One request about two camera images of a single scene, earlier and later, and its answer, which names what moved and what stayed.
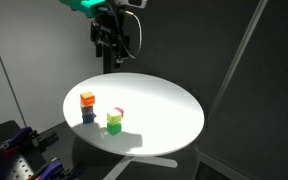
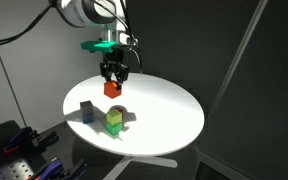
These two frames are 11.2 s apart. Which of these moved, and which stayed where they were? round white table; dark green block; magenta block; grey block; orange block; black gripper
Moved: orange block; black gripper
Stayed: round white table; grey block; dark green block; magenta block
